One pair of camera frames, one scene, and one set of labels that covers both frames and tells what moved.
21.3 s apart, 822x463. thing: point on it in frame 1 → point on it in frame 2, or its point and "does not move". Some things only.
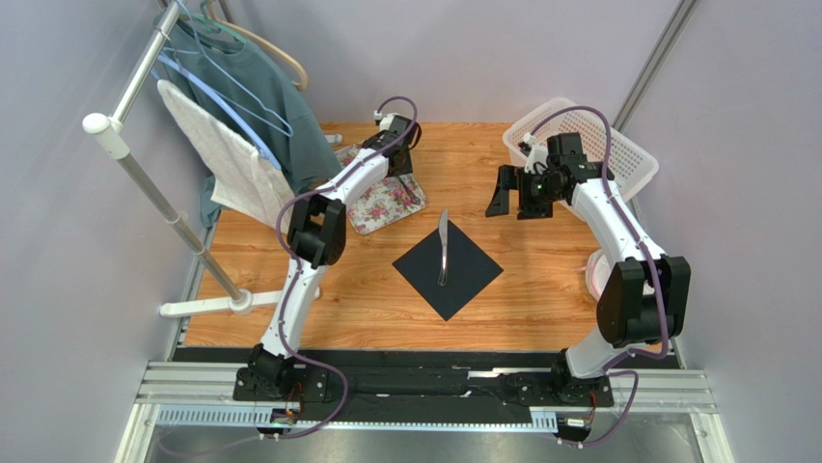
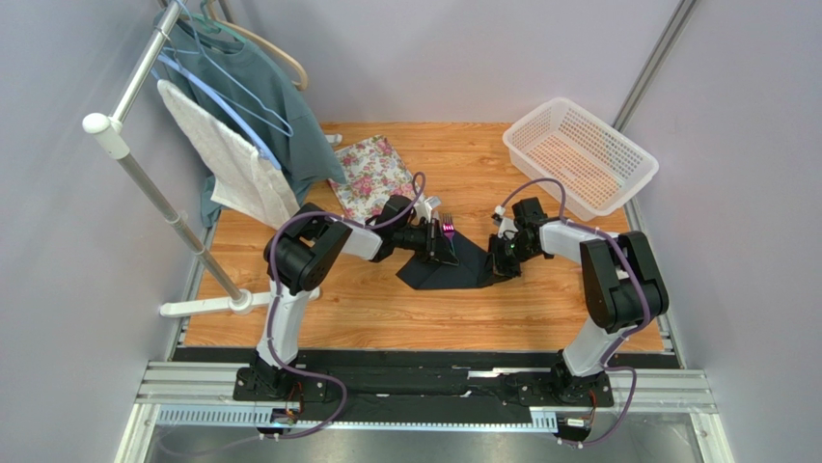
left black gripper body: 407,168 → 422,239
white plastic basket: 630,163 does not move
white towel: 239,177 does not move
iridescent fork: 413,198 → 448,226
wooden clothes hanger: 227,24 does not move
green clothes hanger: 213,26 does not move
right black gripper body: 522,193 → 505,250
